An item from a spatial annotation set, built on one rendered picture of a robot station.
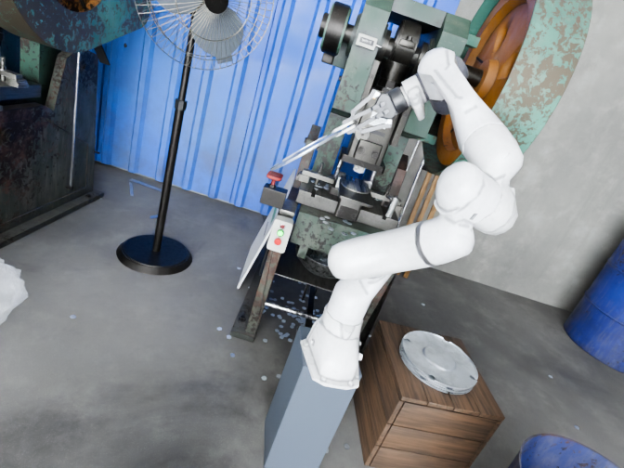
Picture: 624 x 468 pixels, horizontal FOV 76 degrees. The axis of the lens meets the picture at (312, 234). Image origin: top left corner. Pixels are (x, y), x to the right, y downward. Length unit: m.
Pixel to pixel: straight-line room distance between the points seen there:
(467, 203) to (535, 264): 2.74
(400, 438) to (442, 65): 1.18
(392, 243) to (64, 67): 1.93
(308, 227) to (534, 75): 0.94
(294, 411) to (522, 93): 1.20
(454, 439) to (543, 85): 1.20
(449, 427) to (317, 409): 0.49
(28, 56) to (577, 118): 3.24
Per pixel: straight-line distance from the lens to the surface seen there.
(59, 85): 2.45
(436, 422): 1.54
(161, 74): 3.15
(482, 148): 0.98
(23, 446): 1.54
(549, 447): 1.48
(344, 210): 1.69
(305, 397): 1.28
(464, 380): 1.60
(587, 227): 3.64
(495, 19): 2.05
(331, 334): 1.16
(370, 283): 1.13
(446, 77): 1.12
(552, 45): 1.52
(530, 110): 1.49
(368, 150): 1.69
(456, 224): 0.92
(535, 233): 3.49
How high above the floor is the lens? 1.23
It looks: 23 degrees down
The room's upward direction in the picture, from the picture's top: 19 degrees clockwise
